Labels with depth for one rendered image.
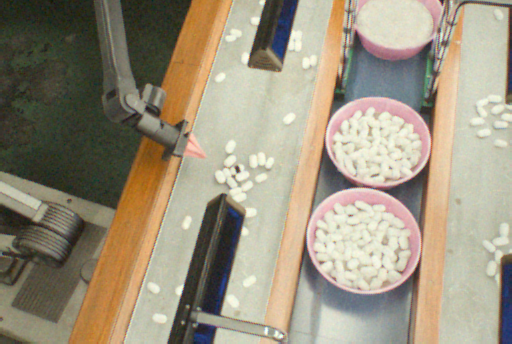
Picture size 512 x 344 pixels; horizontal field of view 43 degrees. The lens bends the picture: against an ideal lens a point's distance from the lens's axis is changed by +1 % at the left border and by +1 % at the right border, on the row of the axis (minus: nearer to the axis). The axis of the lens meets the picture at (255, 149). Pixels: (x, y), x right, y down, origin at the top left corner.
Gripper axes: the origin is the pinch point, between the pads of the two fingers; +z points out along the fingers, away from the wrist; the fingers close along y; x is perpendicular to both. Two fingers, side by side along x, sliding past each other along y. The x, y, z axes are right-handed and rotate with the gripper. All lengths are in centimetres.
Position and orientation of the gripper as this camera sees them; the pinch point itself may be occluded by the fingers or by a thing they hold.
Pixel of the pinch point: (202, 155)
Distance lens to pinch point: 166.2
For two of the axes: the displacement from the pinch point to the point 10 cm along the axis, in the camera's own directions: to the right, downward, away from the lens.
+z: 7.7, 4.7, 4.4
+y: 2.3, -8.4, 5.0
